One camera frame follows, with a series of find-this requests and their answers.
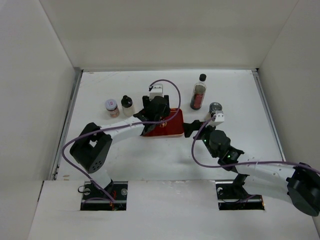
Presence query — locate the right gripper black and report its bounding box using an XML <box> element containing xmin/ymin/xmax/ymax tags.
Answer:
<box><xmin>182</xmin><ymin>119</ymin><xmax>219</xmax><ymax>158</ymax></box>

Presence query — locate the black cap white bottle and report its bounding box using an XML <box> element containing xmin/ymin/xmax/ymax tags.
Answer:
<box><xmin>121</xmin><ymin>95</ymin><xmax>135</xmax><ymax>117</ymax></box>

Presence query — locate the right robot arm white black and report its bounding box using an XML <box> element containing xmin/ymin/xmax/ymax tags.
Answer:
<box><xmin>183</xmin><ymin>120</ymin><xmax>320</xmax><ymax>217</ymax></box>

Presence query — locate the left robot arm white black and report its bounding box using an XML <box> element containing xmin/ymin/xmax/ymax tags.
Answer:
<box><xmin>69</xmin><ymin>95</ymin><xmax>171</xmax><ymax>200</ymax></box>

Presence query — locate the red rectangular tray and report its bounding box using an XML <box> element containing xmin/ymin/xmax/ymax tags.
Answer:
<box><xmin>140</xmin><ymin>108</ymin><xmax>184</xmax><ymax>137</ymax></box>

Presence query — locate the silver lid white shaker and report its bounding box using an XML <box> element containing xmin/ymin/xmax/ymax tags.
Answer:
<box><xmin>204</xmin><ymin>102</ymin><xmax>223</xmax><ymax>121</ymax></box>

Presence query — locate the tall dark sauce bottle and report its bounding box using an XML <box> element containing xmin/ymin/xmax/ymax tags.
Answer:
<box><xmin>190</xmin><ymin>73</ymin><xmax>207</xmax><ymax>110</ymax></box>

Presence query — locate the white lid paste jar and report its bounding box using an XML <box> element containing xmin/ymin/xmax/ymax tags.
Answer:
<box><xmin>104</xmin><ymin>98</ymin><xmax>120</xmax><ymax>118</ymax></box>

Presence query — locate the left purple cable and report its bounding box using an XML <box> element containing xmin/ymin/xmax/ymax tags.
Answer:
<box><xmin>62</xmin><ymin>79</ymin><xmax>181</xmax><ymax>205</ymax></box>

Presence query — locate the purple cable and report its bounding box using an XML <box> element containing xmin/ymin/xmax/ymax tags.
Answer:
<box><xmin>62</xmin><ymin>79</ymin><xmax>181</xmax><ymax>205</ymax></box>
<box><xmin>191</xmin><ymin>117</ymin><xmax>320</xmax><ymax>175</ymax></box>

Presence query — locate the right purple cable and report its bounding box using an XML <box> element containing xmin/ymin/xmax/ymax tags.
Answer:
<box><xmin>191</xmin><ymin>117</ymin><xmax>320</xmax><ymax>175</ymax></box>

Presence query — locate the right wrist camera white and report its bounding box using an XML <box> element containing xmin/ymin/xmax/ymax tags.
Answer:
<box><xmin>211</xmin><ymin>111</ymin><xmax>225</xmax><ymax>127</ymax></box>

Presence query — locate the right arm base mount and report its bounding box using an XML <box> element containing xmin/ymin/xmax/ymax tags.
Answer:
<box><xmin>215</xmin><ymin>174</ymin><xmax>265</xmax><ymax>211</ymax></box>

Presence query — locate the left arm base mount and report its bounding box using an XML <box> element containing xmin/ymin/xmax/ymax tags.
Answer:
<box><xmin>77</xmin><ymin>181</ymin><xmax>129</xmax><ymax>212</ymax></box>

